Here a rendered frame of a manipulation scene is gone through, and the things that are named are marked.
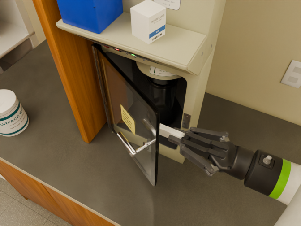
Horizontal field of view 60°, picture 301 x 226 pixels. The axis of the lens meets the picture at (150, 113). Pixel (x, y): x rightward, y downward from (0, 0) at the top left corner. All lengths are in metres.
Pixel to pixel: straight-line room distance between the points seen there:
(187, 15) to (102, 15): 0.18
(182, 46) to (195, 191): 0.58
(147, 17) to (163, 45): 0.07
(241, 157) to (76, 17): 0.47
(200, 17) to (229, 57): 0.59
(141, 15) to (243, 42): 0.63
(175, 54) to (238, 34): 0.58
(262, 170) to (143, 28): 0.39
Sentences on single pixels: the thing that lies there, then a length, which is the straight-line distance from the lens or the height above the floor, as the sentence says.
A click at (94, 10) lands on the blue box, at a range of 0.56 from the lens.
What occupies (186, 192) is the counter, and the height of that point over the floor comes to 0.94.
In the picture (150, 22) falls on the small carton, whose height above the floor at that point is 1.56.
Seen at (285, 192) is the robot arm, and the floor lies 1.30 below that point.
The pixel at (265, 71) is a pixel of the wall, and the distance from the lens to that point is 1.15.
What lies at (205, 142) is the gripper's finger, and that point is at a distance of 0.66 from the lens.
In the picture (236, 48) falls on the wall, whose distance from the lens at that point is 1.11.
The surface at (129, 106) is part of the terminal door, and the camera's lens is 0.71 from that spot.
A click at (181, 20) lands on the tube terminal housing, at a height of 1.53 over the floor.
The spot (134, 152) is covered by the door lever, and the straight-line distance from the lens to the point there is 0.73.
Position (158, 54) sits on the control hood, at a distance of 0.52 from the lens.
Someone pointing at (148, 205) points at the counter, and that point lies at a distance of 0.95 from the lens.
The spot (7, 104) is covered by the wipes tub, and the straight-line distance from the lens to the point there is 1.13.
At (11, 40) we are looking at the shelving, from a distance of 1.78.
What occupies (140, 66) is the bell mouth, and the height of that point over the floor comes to 1.33.
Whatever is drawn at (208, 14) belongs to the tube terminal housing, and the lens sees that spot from 0.57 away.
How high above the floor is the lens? 1.83
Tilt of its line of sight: 51 degrees down
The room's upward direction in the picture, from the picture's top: straight up
